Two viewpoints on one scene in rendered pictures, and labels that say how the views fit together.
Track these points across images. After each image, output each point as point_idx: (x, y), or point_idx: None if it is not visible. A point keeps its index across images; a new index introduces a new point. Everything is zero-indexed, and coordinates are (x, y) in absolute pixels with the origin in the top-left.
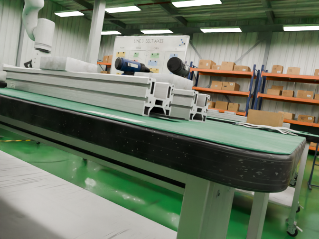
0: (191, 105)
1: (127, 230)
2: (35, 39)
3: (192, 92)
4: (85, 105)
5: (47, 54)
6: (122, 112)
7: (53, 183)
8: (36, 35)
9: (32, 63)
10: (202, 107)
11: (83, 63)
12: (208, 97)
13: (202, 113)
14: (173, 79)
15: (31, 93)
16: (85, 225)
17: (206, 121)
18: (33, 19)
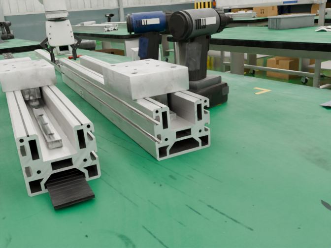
0: (155, 136)
1: None
2: (44, 7)
3: (151, 112)
4: (5, 156)
5: (63, 22)
6: (12, 187)
7: None
8: (43, 1)
9: (49, 40)
10: (191, 125)
11: (28, 73)
12: (203, 104)
13: (196, 135)
14: (130, 85)
15: (9, 110)
16: None
17: (245, 121)
18: None
